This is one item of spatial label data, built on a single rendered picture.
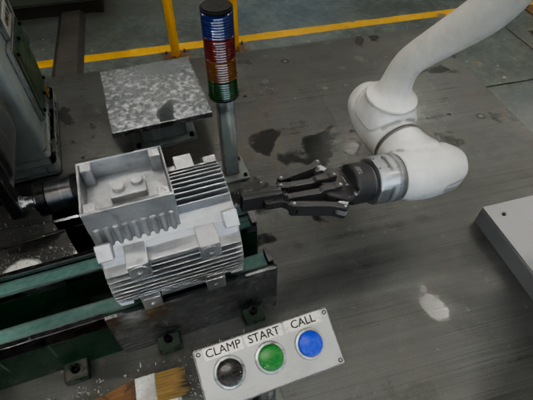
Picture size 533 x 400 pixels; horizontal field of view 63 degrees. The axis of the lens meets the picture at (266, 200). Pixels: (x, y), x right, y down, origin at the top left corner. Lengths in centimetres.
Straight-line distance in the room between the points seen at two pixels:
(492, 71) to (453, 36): 254
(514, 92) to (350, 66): 179
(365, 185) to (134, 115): 60
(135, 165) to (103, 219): 11
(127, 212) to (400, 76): 53
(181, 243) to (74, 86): 94
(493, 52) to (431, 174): 270
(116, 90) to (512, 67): 272
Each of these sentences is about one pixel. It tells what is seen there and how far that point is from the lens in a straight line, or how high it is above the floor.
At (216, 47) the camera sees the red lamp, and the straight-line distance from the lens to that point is 85.
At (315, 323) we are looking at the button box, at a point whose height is 107.
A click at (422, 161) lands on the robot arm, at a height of 103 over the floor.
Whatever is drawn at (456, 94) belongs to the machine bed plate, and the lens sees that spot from 145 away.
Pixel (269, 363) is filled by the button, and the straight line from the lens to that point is 53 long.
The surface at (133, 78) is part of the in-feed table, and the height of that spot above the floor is 92.
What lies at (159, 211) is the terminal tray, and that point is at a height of 112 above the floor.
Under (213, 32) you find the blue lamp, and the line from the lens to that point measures 84.
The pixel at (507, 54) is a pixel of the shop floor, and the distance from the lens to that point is 351.
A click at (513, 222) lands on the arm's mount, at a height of 85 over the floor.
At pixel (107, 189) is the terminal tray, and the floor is 111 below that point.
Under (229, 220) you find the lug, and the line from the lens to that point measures 62.
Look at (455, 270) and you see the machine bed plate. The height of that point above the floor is 80.
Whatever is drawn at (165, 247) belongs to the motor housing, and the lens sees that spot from 63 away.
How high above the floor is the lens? 157
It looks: 49 degrees down
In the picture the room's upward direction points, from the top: straight up
